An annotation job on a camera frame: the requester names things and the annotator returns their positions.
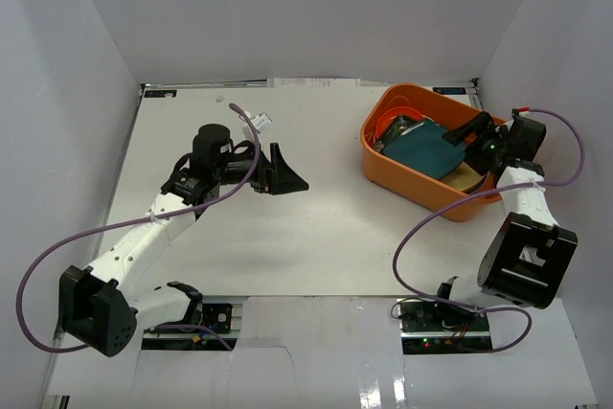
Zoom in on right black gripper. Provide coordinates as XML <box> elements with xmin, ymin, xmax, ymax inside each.
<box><xmin>443</xmin><ymin>112</ymin><xmax>510</xmax><ymax>177</ymax></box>

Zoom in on teal square plate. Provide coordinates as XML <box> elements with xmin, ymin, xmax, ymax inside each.
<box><xmin>382</xmin><ymin>121</ymin><xmax>465</xmax><ymax>180</ymax></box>

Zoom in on black floral square plate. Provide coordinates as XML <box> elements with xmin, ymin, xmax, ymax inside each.
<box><xmin>374</xmin><ymin>115</ymin><xmax>423</xmax><ymax>152</ymax></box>

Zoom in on orange round plate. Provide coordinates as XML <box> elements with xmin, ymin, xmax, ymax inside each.
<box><xmin>374</xmin><ymin>106</ymin><xmax>425</xmax><ymax>141</ymax></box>

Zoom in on tan round plate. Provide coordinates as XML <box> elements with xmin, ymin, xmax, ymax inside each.
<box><xmin>441</xmin><ymin>162</ymin><xmax>487</xmax><ymax>193</ymax></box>

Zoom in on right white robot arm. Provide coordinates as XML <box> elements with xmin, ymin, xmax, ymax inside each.
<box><xmin>432</xmin><ymin>109</ymin><xmax>578</xmax><ymax>331</ymax></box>

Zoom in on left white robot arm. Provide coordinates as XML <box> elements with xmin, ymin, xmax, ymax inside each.
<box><xmin>58</xmin><ymin>124</ymin><xmax>309</xmax><ymax>357</ymax></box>

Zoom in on orange plastic bin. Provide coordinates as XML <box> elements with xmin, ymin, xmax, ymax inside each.
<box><xmin>359</xmin><ymin>83</ymin><xmax>480</xmax><ymax>212</ymax></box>

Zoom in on right black table label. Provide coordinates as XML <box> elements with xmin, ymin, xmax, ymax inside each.
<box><xmin>432</xmin><ymin>86</ymin><xmax>466</xmax><ymax>95</ymax></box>

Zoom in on black table label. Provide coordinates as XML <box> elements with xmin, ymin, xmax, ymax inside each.
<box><xmin>432</xmin><ymin>86</ymin><xmax>466</xmax><ymax>95</ymax></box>
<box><xmin>143</xmin><ymin>89</ymin><xmax>177</xmax><ymax>99</ymax></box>

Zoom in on papers at back edge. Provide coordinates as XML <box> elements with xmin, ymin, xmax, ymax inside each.
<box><xmin>267</xmin><ymin>78</ymin><xmax>361</xmax><ymax>88</ymax></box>

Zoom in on left black table label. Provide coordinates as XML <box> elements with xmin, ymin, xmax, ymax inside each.
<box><xmin>143</xmin><ymin>89</ymin><xmax>177</xmax><ymax>99</ymax></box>

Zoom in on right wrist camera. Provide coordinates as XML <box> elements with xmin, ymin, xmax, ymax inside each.
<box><xmin>511</xmin><ymin>107</ymin><xmax>530</xmax><ymax>119</ymax></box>

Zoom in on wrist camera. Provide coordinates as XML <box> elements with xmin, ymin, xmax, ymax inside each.
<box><xmin>511</xmin><ymin>107</ymin><xmax>530</xmax><ymax>119</ymax></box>
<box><xmin>239</xmin><ymin>111</ymin><xmax>272</xmax><ymax>142</ymax></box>

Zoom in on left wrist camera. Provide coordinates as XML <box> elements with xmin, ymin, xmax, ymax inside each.
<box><xmin>239</xmin><ymin>111</ymin><xmax>272</xmax><ymax>142</ymax></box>

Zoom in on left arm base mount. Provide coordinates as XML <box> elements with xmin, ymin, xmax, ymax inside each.
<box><xmin>142</xmin><ymin>303</ymin><xmax>238</xmax><ymax>352</ymax></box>

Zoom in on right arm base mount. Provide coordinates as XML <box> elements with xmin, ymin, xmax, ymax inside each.
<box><xmin>390</xmin><ymin>297</ymin><xmax>493</xmax><ymax>355</ymax></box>

